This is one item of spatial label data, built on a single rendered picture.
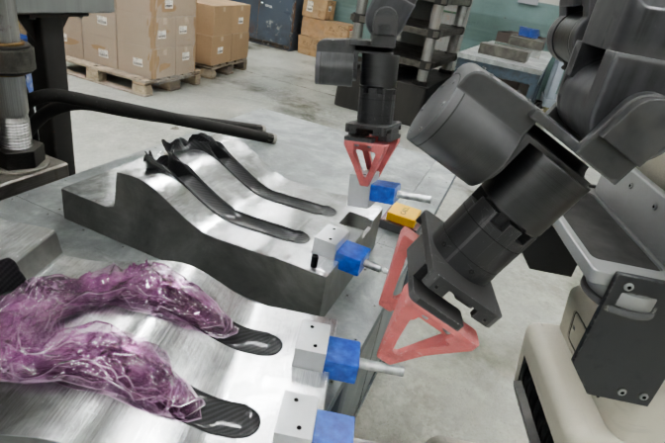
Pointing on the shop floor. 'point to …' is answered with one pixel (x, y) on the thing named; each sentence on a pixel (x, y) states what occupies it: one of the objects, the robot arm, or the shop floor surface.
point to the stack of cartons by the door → (320, 25)
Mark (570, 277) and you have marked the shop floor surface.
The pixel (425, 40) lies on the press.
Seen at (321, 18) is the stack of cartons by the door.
